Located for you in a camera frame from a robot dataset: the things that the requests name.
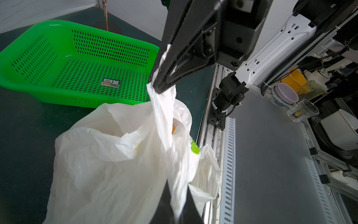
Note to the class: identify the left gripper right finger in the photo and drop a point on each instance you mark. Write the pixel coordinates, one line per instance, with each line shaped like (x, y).
(190, 214)

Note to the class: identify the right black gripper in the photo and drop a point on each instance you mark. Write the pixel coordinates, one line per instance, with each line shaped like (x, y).
(197, 33)

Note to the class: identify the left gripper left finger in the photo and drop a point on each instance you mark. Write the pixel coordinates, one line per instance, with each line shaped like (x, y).
(164, 213)

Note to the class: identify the white plastic bag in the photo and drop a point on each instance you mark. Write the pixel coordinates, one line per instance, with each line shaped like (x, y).
(111, 167)

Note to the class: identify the green plastic basket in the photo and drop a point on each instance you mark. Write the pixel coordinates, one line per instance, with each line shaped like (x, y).
(66, 63)

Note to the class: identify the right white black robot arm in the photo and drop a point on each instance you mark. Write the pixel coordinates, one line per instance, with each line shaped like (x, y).
(308, 21)

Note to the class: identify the white vented strip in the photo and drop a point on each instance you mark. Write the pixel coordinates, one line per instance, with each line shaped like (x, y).
(227, 210)

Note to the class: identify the bronze ornate hook stand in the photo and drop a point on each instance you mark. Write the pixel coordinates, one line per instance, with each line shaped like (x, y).
(106, 24)

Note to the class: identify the blue white ceramic bowl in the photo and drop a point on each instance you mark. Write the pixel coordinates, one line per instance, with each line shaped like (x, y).
(283, 95)

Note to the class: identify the yellow container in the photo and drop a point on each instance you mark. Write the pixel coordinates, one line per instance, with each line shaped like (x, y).
(296, 81)

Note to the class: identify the clear measuring cup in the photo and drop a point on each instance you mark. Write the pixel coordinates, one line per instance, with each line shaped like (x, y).
(302, 111)

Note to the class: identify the dark green table mat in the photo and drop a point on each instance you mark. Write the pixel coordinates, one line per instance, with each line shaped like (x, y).
(29, 129)

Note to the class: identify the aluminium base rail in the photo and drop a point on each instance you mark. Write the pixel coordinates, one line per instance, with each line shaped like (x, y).
(215, 137)

